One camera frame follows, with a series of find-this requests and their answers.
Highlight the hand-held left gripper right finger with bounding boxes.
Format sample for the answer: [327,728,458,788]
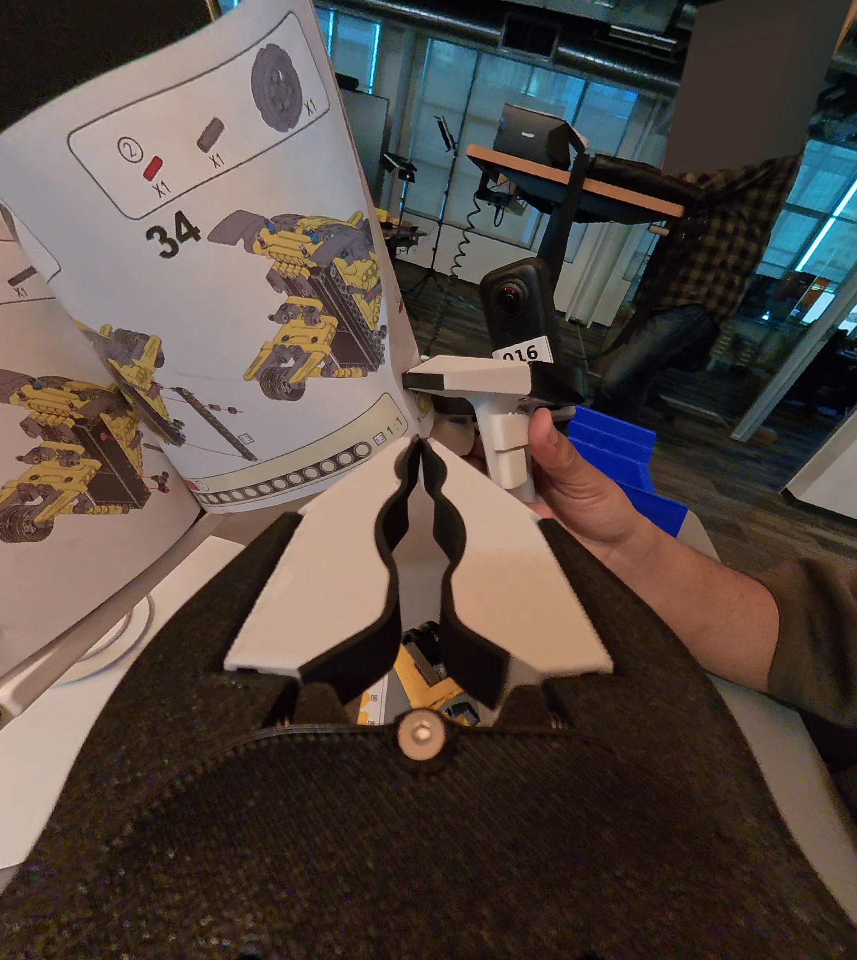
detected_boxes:
[424,438,615,712]

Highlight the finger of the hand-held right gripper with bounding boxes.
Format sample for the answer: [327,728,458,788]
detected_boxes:
[406,357,544,378]
[402,371,536,402]

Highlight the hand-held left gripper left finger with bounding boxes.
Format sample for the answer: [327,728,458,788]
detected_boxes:
[224,438,424,706]

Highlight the yellow grey brick toy vehicle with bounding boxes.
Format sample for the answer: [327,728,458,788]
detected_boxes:
[394,622,491,729]

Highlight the white metal book stand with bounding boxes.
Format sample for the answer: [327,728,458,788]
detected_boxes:
[0,517,250,871]

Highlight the instruction booklet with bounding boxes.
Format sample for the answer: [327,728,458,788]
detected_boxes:
[0,0,430,710]

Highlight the person's right forearm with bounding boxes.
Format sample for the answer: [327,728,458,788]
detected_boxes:
[601,525,857,759]

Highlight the person's right hand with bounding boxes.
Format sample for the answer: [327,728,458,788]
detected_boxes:
[469,408,670,564]

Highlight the blue storage bin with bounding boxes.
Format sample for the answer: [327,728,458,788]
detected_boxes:
[567,405,658,489]
[616,480,688,537]

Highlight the yellow grey sticker sheet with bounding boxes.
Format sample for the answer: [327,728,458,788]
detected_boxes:
[357,675,400,727]

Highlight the standing desk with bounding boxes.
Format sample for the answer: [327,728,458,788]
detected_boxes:
[466,144,688,331]

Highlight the black monitor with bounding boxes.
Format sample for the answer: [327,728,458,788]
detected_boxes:
[492,103,589,170]

